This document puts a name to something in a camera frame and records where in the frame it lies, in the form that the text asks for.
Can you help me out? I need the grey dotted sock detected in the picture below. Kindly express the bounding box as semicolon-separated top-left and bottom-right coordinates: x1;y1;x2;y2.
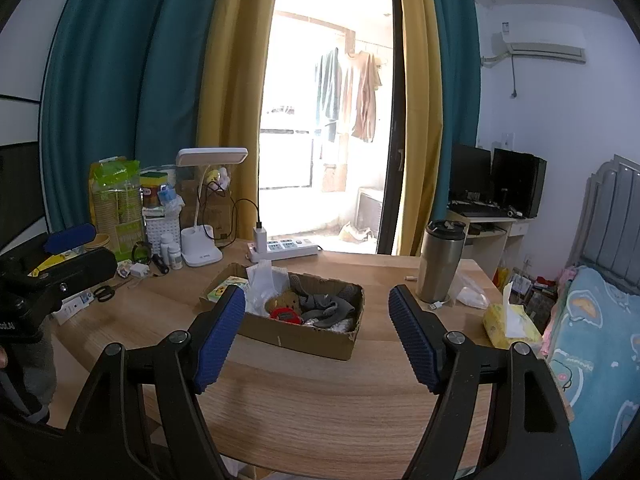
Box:
290;275;321;307
300;285;357;328

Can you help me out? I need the white desk lamp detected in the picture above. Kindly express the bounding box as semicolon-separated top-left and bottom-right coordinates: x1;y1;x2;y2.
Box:
176;147;249;267

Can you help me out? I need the blue printed blanket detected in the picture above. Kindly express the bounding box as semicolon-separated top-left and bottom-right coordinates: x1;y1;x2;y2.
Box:
542;265;640;480

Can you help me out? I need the green paper cup package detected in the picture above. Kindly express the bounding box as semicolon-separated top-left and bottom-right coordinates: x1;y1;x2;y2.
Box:
89;157;142;261

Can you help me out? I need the white plastic basket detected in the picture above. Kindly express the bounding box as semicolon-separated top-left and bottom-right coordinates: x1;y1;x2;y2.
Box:
142;207;181;261

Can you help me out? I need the black keyboard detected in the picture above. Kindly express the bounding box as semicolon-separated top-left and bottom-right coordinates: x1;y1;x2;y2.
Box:
447;202;508;218

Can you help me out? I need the pink blanket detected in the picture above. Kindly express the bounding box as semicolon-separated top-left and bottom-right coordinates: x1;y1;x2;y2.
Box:
542;266;578;356

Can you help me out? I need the yellow lid can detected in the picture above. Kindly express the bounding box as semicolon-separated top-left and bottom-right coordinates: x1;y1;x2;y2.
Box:
140;170;168;208

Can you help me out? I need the yellow curtain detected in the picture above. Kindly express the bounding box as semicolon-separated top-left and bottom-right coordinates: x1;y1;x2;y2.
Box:
197;0;283;241
395;0;443;256

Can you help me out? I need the clear plastic bag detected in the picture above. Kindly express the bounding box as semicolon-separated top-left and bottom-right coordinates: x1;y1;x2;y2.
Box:
450;272;490;309

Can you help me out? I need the green packet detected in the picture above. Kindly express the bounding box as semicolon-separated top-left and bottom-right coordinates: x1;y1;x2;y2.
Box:
207;276;248;301

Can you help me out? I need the teal curtain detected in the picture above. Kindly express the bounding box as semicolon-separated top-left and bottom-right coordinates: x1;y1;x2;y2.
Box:
427;0;481;221
40;0;226;241

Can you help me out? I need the brown teddy bear plush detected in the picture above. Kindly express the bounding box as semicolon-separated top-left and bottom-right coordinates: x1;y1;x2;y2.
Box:
265;290;303;313

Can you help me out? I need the black door frame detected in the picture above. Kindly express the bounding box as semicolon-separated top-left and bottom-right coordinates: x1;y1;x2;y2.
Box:
377;0;406;256

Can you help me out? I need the cardboard box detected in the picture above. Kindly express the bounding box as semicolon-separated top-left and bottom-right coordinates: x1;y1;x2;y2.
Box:
200;262;365;361

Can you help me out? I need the person's left forearm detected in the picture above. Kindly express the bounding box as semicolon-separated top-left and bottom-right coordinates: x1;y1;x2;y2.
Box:
0;330;57;423

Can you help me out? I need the brown cardboard carton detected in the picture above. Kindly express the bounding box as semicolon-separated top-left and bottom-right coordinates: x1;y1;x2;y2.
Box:
177;180;238;241

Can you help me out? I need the white plastic bag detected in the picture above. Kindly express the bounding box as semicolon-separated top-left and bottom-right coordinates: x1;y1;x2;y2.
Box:
247;260;288;316

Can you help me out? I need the black computer monitor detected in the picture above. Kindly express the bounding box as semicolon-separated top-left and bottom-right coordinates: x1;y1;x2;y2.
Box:
450;144;492;201
490;147;547;219

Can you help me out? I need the yellow duck toy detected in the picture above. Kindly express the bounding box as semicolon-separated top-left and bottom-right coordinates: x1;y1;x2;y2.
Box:
207;167;233;191

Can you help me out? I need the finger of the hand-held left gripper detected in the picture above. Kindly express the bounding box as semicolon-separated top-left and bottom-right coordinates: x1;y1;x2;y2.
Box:
44;223;97;254
37;249;118;306

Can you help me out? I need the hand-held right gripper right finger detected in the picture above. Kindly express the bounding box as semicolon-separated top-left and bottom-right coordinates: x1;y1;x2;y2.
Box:
388;284;583;480

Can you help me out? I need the yellow carton box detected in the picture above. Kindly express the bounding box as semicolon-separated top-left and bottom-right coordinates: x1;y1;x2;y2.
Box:
30;255;66;276

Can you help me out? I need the white power strip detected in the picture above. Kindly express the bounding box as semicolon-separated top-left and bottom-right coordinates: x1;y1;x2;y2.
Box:
248;239;321;263

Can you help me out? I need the white air conditioner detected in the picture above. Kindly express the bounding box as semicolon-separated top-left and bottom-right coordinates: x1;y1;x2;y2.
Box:
501;27;587;64

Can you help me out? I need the light wooden computer desk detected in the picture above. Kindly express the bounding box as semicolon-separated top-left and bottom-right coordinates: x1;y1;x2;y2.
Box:
447;210;531;286

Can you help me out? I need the white carton box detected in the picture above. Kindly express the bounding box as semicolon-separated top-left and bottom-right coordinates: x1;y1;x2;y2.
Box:
52;290;96;326

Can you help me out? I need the grey bed headboard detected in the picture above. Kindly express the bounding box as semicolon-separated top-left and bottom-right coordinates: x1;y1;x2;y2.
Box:
567;155;640;286

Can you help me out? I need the steel tumbler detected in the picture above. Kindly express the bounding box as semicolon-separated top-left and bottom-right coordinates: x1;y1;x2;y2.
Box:
416;220;467;304

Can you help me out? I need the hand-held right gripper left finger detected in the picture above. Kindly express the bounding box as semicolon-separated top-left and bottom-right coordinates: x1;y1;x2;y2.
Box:
65;285;247;480

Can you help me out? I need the yellow tissue pack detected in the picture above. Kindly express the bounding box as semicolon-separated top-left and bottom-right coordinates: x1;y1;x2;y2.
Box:
482;282;543;350

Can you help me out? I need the hanging green shirt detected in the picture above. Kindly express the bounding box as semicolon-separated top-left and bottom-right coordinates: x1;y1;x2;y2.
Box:
315;47;342;126

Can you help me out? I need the black charging cable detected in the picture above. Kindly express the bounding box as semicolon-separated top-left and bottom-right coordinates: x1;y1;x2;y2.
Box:
215;180;264;251

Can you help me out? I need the hanging beige shirt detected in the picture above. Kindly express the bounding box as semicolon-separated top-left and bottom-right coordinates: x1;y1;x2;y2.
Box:
340;50;383;143

